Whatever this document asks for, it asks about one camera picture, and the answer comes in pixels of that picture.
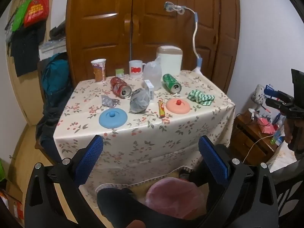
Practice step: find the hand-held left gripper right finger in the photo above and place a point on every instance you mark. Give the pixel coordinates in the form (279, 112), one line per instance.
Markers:
(212, 161)

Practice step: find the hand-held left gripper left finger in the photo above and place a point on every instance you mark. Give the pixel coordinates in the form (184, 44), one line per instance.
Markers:
(91, 155)

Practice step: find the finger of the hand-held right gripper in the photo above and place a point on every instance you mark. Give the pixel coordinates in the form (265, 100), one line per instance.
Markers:
(277, 105)
(276, 93)

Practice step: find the red yellow candy tube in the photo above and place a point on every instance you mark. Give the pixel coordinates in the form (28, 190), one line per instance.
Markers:
(161, 109)

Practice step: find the red soda can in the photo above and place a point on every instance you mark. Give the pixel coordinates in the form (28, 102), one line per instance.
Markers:
(117, 84)

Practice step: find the person's right hand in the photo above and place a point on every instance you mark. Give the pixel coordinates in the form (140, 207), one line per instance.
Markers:
(288, 131)

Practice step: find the spotted table lamp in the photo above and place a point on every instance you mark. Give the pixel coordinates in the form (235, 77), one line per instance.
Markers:
(257, 95)

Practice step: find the red packet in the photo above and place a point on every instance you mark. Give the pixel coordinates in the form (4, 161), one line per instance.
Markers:
(264, 125)

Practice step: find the wooden nightstand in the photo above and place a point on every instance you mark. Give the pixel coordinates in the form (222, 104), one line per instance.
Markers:
(251, 135)

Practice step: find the blue round silicone lid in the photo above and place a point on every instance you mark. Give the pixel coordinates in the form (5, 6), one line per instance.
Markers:
(113, 120)

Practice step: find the cream floral bedding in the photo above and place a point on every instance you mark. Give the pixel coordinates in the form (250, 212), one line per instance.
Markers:
(282, 154)

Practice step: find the floral tablecloth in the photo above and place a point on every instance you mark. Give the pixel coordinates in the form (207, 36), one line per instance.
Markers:
(142, 142)

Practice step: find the person's left leg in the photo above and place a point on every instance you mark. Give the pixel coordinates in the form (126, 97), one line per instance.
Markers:
(114, 204)

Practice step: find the dark jacket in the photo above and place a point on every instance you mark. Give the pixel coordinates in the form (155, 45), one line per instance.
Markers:
(51, 116)

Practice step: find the silver blister pack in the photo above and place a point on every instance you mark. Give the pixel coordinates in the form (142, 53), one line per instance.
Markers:
(108, 101)

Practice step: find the cream lace-edged cloth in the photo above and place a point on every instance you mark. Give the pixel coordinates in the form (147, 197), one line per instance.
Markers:
(140, 188)

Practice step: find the pink round silicone lid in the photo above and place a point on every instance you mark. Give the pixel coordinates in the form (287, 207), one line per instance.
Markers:
(178, 106)

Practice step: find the green white zigzag cloth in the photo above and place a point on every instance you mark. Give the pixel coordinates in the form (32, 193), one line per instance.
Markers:
(200, 97)

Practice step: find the grey crumpled plastic bag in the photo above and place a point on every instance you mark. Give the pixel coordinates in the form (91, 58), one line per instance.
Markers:
(139, 102)

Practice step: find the black printed jacket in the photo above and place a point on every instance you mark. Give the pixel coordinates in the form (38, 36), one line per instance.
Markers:
(289, 194)

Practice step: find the printed paper cup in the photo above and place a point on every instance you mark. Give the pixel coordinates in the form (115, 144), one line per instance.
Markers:
(98, 71)

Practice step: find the teal backpack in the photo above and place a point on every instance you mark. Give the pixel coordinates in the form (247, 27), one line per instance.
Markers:
(55, 76)

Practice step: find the small green box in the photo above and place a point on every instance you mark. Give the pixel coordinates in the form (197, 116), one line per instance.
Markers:
(120, 73)

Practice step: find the small white medicine box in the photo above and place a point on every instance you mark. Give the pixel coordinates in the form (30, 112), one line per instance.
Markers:
(149, 86)

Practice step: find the green soda can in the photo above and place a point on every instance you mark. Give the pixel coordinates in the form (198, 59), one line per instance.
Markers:
(169, 82)

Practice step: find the green printed plastic bag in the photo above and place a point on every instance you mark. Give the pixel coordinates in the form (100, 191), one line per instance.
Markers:
(1, 171)

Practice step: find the orange white bag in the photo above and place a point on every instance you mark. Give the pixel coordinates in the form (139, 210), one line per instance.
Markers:
(10, 203)

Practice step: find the white mug with red print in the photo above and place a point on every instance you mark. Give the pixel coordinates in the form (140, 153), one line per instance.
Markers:
(135, 69)

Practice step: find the clear plastic bag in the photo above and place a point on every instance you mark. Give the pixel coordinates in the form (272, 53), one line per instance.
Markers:
(152, 74)

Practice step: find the white jug with brown lid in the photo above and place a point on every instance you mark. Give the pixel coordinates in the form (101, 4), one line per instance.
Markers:
(169, 63)

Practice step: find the brown wooden wardrobe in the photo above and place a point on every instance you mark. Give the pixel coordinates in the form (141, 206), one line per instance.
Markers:
(102, 40)

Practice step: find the dark hanging clothes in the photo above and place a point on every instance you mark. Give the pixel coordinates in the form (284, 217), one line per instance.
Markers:
(26, 49)

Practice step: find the red tote bag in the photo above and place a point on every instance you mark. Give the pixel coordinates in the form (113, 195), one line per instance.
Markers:
(36, 10)

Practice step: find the green tote bag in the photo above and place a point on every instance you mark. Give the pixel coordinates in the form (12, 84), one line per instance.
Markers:
(20, 14)

